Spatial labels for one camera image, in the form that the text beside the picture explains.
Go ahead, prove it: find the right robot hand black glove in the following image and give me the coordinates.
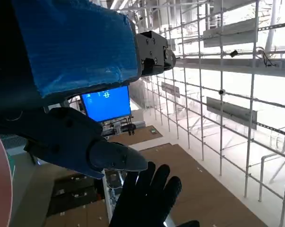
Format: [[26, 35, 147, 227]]
[[108, 161, 200, 227]]

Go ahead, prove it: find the left robot hand blue tape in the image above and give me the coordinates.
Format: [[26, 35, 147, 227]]
[[0, 0, 176, 180]]

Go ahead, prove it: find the pink bowl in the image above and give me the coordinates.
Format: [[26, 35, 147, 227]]
[[0, 131, 13, 227]]

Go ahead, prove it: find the blue computer screen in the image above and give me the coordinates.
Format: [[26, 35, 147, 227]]
[[80, 85, 132, 123]]

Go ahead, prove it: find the green cutting mat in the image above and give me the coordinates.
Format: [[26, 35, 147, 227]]
[[5, 148, 17, 180]]

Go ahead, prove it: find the white pipe frame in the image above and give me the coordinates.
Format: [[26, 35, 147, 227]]
[[118, 0, 285, 213]]

